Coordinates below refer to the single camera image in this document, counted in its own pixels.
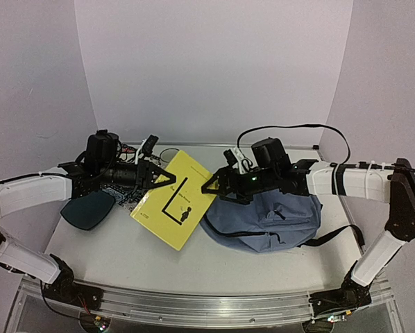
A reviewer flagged blue grey backpack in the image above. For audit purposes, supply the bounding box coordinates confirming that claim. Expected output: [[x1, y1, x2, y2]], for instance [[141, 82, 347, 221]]
[[200, 190, 365, 254]]

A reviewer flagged yellow book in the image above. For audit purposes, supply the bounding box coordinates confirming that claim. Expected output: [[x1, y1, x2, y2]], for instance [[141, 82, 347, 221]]
[[130, 151, 216, 250]]

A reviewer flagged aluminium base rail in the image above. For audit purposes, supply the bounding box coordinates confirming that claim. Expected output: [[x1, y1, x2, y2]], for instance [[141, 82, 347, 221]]
[[4, 273, 404, 332]]

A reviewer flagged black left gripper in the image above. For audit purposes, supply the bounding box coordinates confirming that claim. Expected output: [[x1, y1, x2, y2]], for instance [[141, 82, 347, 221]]
[[99, 157, 178, 193]]

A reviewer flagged white ribbed mug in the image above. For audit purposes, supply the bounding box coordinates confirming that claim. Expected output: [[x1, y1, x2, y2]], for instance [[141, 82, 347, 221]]
[[159, 148, 179, 163]]

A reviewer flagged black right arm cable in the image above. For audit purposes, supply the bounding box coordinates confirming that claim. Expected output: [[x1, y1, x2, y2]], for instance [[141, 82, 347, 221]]
[[237, 123, 351, 164]]

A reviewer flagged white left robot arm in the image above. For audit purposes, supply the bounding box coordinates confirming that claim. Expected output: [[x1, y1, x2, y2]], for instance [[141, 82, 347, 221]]
[[0, 130, 176, 310]]

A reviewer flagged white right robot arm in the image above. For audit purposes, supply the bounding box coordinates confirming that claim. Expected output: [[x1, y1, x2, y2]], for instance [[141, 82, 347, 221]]
[[197, 196, 415, 318]]

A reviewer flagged patterned patchwork placemat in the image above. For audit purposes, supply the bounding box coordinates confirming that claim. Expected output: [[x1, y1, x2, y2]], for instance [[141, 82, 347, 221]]
[[100, 143, 147, 212]]

